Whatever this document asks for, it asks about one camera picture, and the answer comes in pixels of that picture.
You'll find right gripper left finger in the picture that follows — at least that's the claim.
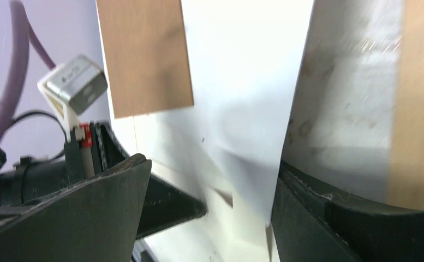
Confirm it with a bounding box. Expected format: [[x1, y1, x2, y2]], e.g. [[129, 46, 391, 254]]
[[0, 154, 152, 261]]

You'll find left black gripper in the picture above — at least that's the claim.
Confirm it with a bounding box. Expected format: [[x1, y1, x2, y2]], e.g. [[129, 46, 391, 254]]
[[0, 122, 129, 217]]

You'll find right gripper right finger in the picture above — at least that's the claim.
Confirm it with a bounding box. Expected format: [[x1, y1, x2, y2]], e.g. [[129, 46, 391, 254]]
[[271, 162, 424, 261]]

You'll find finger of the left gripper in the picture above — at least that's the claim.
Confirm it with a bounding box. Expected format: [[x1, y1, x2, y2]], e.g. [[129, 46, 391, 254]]
[[136, 175, 207, 240]]

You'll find white photo paper sheet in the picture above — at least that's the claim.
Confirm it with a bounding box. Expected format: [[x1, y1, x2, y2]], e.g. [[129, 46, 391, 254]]
[[109, 1, 314, 261]]

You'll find brown cardboard backing board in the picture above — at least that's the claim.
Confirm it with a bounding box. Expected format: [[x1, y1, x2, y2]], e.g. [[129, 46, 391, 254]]
[[97, 0, 194, 118]]

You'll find light wooden picture frame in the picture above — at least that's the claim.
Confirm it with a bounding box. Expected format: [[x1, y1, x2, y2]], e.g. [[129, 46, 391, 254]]
[[387, 1, 424, 210]]

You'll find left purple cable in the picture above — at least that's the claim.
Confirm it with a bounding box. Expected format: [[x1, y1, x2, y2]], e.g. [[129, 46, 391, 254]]
[[0, 0, 57, 169]]

